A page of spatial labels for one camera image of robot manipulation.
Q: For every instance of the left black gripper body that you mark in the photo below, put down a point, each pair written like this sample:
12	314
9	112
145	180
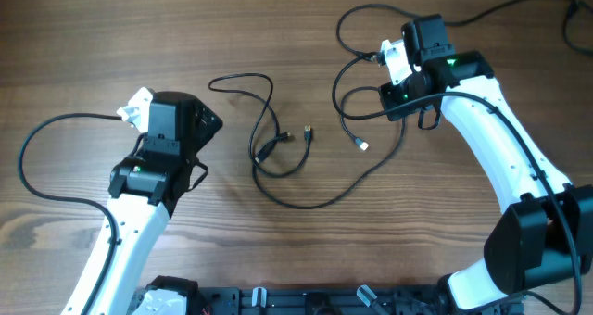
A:
203	133

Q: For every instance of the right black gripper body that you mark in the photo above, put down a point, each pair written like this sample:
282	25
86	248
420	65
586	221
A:
397	95

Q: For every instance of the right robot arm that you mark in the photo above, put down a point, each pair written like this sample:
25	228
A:
544	234

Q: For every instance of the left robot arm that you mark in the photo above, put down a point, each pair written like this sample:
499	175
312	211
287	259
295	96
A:
143	193

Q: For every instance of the black base frame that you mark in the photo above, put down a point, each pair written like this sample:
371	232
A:
171	295

